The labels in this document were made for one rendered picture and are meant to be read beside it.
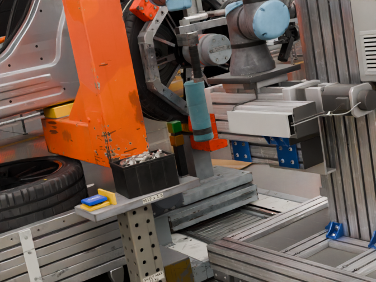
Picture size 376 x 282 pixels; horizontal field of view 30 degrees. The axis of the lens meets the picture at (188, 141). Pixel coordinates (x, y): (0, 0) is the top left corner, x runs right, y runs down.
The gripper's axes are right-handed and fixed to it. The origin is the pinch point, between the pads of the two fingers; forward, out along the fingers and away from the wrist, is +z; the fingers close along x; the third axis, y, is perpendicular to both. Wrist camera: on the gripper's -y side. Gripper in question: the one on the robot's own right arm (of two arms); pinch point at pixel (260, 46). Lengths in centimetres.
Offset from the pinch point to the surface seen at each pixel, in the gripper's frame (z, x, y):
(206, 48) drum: 23.1, -6.8, 3.7
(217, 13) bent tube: 14.1, -7.1, 17.1
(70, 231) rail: 101, -3, -51
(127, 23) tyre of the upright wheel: 45, -31, 20
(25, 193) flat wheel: 111, -14, -34
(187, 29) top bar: 34.3, -1.8, 13.4
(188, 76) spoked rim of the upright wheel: 19.1, -31.3, -9.0
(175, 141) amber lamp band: 63, 21, -24
